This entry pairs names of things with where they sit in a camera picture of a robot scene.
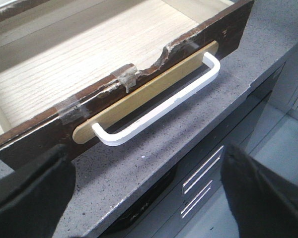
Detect dark wooden drawer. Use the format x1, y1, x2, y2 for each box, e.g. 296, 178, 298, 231
0, 0, 254, 169

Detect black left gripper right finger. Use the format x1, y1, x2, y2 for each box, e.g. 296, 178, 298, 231
221, 144, 298, 238

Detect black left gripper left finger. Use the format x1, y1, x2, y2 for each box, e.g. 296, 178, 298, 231
0, 144, 75, 238

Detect grey cabinet drawers steel handles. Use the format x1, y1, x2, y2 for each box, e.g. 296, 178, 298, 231
129, 145, 241, 238

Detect black built-in appliance panel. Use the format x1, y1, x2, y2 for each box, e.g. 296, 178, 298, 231
102, 68, 282, 238

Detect white drawer pull handle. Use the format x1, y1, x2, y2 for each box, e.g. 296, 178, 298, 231
92, 52, 221, 147

